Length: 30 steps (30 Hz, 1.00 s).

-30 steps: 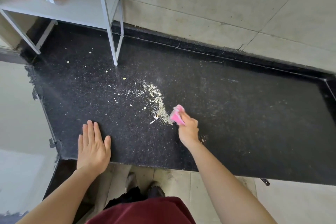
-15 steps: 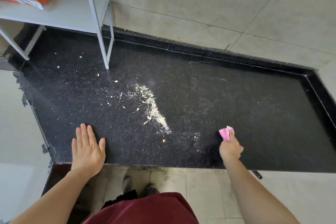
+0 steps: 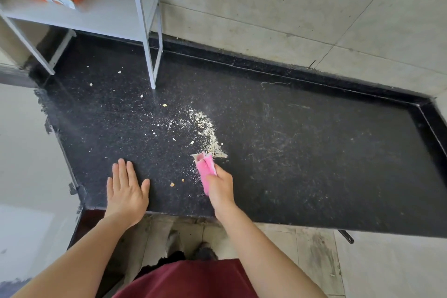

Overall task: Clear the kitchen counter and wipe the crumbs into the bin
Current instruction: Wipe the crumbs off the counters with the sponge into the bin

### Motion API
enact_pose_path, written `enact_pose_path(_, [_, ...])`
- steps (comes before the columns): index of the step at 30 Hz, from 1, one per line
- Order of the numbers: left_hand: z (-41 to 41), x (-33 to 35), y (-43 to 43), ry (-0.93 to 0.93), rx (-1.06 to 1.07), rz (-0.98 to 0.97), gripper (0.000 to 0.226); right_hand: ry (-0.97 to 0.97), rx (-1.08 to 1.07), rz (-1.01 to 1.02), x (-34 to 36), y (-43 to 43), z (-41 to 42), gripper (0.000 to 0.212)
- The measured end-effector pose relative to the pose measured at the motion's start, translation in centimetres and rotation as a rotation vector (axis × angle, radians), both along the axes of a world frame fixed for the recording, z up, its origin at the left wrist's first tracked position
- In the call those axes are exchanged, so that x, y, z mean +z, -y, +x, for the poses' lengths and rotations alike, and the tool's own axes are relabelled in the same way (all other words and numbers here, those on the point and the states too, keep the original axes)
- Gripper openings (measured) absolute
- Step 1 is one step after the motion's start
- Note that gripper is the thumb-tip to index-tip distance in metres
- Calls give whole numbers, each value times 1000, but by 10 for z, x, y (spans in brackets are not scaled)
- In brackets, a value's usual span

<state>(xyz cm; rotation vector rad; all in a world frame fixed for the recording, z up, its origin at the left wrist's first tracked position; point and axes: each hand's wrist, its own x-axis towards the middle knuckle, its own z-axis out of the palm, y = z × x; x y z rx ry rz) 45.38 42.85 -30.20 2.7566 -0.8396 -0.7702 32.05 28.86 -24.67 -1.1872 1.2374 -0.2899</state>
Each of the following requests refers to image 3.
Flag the person's right hand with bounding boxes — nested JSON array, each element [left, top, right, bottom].
[[206, 164, 235, 221]]

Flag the person's left hand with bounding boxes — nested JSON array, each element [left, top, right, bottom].
[[104, 158, 151, 229]]

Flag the pink cloth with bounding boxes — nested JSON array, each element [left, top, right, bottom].
[[191, 151, 219, 197]]

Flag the white metal shelf rack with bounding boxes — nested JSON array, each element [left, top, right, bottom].
[[0, 0, 164, 89]]

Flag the person's left forearm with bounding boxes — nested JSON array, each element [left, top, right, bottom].
[[12, 216, 132, 298]]

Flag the person's right forearm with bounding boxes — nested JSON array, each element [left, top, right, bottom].
[[216, 202, 329, 298]]

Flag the person's grey shoe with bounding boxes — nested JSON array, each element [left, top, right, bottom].
[[166, 228, 184, 255]]

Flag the black speckled countertop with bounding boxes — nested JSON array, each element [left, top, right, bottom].
[[29, 30, 447, 239]]

